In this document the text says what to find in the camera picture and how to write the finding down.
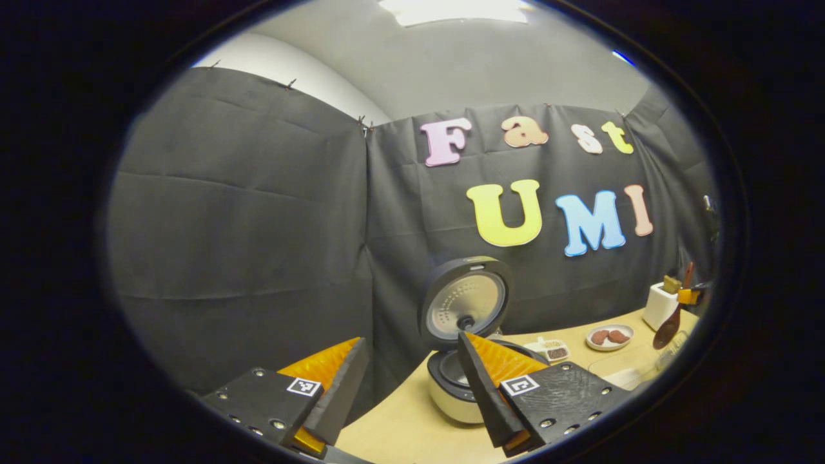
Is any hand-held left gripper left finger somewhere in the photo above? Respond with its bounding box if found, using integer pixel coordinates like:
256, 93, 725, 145
200, 336, 371, 459

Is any black backdrop cloth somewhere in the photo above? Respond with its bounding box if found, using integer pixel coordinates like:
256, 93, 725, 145
106, 64, 723, 413

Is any clear glass container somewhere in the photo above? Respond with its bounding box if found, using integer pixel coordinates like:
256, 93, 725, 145
588, 351, 665, 391

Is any white square utensil holder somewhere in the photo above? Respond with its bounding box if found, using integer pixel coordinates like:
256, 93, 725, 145
643, 282, 681, 333

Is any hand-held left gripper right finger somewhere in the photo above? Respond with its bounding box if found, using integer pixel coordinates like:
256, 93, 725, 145
456, 332, 632, 458

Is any brown wooden spoon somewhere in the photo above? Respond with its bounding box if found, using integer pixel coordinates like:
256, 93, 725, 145
652, 261, 695, 351

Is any grey rice cooker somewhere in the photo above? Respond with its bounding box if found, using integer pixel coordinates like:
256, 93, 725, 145
419, 256, 548, 425

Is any white round plate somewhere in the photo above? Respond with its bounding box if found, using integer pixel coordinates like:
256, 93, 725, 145
585, 324, 636, 352

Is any white divided condiment dish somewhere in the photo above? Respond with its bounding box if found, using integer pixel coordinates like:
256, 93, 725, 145
523, 336, 571, 363

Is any large ceiling light panel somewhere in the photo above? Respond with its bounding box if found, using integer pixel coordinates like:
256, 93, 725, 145
377, 0, 536, 28

